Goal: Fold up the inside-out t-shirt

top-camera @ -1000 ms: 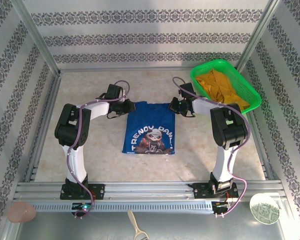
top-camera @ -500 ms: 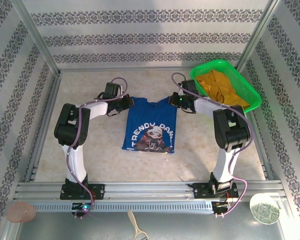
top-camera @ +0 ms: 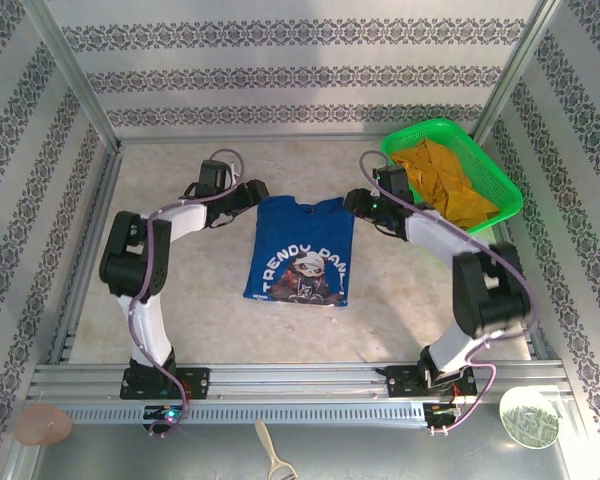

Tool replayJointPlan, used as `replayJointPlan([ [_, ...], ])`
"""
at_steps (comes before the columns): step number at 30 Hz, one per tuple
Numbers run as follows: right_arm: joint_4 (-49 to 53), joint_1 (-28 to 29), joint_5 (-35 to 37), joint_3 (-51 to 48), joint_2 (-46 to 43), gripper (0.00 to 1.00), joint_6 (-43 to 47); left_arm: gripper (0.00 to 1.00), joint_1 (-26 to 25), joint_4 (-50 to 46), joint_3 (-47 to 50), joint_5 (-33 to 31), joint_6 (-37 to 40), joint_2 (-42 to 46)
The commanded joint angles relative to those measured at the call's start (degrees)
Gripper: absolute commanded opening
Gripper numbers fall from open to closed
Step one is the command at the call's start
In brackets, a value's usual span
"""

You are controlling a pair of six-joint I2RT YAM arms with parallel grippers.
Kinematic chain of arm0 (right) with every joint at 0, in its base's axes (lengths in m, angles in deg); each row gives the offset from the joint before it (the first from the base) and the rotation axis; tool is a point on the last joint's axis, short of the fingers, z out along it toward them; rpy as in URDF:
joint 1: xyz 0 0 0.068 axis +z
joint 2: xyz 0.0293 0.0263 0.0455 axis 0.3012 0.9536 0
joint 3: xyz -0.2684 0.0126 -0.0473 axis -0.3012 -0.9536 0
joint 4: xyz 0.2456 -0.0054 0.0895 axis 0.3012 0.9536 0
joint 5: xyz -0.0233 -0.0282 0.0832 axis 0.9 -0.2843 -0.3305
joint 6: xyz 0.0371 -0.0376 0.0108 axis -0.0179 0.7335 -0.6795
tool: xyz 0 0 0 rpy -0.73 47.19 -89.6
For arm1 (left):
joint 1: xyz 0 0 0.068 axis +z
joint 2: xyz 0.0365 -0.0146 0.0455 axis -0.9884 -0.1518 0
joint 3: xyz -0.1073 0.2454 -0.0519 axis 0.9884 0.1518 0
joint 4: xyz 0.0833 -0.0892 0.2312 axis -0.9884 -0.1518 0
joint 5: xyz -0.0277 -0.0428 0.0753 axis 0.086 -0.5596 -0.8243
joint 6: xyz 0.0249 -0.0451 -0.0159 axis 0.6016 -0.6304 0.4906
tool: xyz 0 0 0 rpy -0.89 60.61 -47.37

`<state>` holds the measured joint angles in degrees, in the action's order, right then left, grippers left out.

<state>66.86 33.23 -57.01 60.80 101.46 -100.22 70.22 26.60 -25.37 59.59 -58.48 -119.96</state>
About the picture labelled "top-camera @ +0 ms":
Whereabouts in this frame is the blue t-shirt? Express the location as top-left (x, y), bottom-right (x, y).
top-left (243, 195), bottom-right (356, 310)

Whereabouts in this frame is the yellow cloth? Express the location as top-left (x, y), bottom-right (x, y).
top-left (390, 138), bottom-right (501, 231)

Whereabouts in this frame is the green plastic mesh basket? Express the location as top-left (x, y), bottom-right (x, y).
top-left (379, 117), bottom-right (525, 235)

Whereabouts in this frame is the small circuit board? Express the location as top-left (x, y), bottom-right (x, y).
top-left (427, 402), bottom-right (469, 419)
top-left (143, 404), bottom-right (187, 424)

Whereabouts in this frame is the cream plastic peeler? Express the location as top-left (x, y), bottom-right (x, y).
top-left (254, 418), bottom-right (299, 480)

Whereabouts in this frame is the green patterned white bowl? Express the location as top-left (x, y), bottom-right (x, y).
top-left (498, 387), bottom-right (561, 447)

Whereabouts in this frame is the pink translucent cup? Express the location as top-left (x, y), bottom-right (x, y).
top-left (14, 403), bottom-right (75, 446)

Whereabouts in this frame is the aluminium frame rail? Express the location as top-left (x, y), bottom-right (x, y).
top-left (114, 132), bottom-right (476, 147)
top-left (47, 142), bottom-right (127, 366)

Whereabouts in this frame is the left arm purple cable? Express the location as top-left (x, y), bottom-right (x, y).
top-left (129, 147), bottom-right (246, 439)

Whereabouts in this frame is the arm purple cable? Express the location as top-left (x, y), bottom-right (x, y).
top-left (129, 147), bottom-right (246, 439)
top-left (358, 149), bottom-right (540, 435)

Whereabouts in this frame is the aluminium frame post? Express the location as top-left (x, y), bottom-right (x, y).
top-left (22, 0), bottom-right (126, 151)
top-left (469, 0), bottom-right (571, 149)

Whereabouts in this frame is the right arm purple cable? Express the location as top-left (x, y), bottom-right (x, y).
top-left (358, 149), bottom-right (540, 435)

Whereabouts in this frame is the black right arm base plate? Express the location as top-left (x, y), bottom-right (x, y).
top-left (384, 364), bottom-right (479, 400)

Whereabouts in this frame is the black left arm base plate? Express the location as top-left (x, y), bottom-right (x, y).
top-left (119, 367), bottom-right (212, 401)

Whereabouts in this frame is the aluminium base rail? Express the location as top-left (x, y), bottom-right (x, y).
top-left (27, 362), bottom-right (571, 401)

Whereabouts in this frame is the grey slotted cable duct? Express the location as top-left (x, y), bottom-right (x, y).
top-left (64, 402), bottom-right (426, 426)

